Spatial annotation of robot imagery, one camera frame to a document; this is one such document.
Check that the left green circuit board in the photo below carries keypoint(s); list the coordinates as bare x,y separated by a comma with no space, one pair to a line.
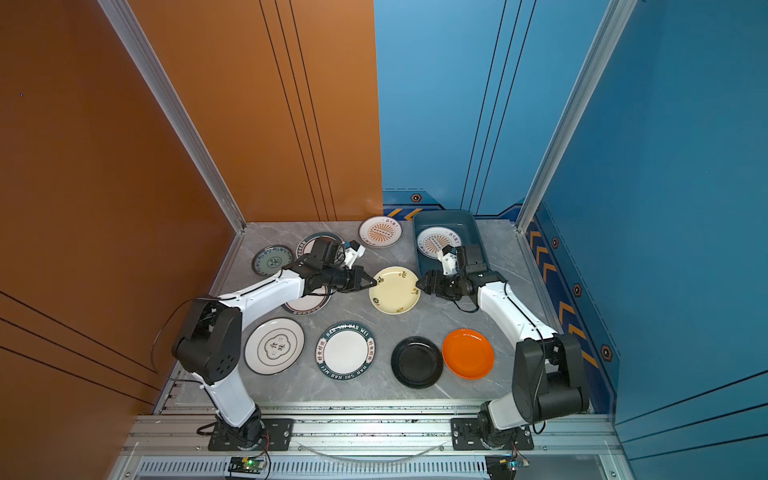
248,467

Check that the aluminium frame rail front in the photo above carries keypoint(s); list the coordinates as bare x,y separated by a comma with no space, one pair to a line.
385,427

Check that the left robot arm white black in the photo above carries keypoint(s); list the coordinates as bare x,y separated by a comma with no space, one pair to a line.
208,344

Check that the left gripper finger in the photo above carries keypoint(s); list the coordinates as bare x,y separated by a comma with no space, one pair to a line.
353,287
360,277

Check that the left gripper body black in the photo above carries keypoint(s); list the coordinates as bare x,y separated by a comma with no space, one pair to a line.
336,276

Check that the cream yellow plate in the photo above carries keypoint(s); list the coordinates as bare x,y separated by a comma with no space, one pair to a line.
395,291

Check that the white orange sunburst plate back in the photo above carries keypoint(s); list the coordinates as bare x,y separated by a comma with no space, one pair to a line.
380,232

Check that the white plate flower outline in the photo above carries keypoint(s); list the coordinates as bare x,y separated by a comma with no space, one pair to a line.
274,346

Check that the small green patterned plate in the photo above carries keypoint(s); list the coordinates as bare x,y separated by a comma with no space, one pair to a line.
271,259

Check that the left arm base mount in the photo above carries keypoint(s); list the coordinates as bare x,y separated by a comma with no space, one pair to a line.
271,434

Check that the teal plastic bin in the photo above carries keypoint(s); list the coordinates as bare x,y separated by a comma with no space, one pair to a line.
462,222

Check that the right aluminium corner post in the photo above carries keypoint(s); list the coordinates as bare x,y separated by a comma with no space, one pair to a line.
609,32

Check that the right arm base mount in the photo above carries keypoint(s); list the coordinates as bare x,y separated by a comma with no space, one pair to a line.
472,434

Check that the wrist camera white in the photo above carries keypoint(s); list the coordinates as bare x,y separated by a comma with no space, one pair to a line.
352,251
449,260

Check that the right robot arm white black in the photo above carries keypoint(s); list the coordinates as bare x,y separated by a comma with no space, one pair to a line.
548,380

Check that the white orange sunburst plate front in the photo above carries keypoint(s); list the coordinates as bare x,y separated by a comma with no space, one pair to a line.
430,241

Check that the black plate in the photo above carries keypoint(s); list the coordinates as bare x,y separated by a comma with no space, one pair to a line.
417,362

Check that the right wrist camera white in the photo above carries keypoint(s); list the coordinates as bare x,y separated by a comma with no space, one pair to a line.
449,260

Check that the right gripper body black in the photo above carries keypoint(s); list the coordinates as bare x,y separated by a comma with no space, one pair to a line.
455,280

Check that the white plate green lettered rim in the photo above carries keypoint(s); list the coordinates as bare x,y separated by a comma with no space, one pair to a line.
345,351

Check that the white plate dark green rim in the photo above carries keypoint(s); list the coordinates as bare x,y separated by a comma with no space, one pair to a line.
305,246

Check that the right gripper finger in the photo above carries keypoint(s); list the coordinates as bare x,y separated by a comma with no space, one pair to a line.
432,283
451,293

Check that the aluminium corner post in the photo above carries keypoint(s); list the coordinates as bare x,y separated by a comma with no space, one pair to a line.
609,32
126,25

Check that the white orange sunburst plate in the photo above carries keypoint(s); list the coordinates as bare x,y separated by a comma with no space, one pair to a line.
430,241
380,232

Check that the left aluminium corner post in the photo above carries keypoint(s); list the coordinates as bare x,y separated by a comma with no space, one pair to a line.
126,25

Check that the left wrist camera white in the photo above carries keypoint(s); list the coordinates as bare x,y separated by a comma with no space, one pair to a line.
352,251

